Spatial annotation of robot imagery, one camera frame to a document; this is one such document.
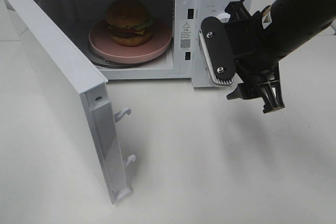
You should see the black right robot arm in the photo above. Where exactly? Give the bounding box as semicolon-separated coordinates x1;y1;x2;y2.
225;0;335;113

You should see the white microwave oven body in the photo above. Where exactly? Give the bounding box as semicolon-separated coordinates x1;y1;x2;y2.
34;0;231;88

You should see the white microwave door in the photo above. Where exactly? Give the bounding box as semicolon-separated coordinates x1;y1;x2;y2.
4;0;136;202

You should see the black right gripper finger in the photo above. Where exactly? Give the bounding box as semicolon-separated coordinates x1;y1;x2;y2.
225;1;252;23
226;66;285;114

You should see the burger with sesame bun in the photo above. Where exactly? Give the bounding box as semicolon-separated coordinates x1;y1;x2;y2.
104;0;154;47

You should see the upper white power knob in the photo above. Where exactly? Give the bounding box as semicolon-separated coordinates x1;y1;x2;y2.
216;13;230;23

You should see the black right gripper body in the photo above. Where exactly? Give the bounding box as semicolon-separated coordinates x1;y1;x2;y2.
224;8;281;73

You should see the glass microwave turntable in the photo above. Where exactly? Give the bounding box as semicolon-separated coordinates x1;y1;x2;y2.
87;47;173;69

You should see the pink round plate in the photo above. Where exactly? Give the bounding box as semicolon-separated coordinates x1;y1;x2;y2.
89;20;172;64

